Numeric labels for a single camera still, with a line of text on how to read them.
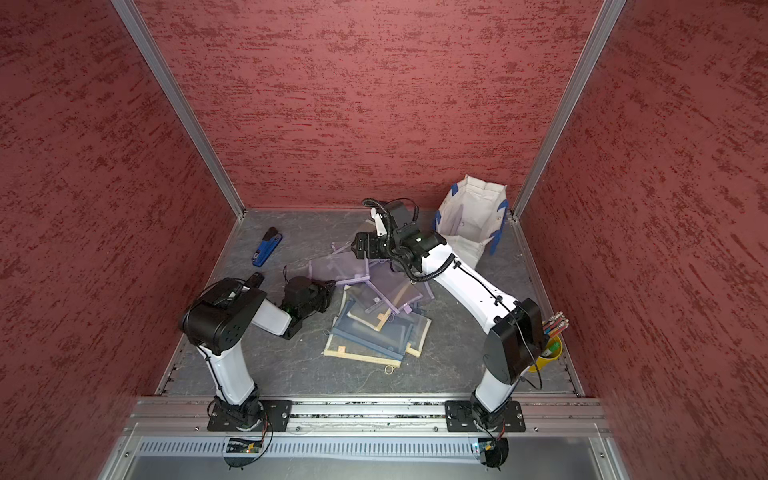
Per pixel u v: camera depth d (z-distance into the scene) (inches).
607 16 28.1
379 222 28.6
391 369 32.0
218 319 20.2
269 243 42.9
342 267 39.5
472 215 43.1
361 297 36.5
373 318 34.5
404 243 23.3
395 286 38.0
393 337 33.7
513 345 17.1
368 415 29.8
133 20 28.1
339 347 32.7
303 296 30.6
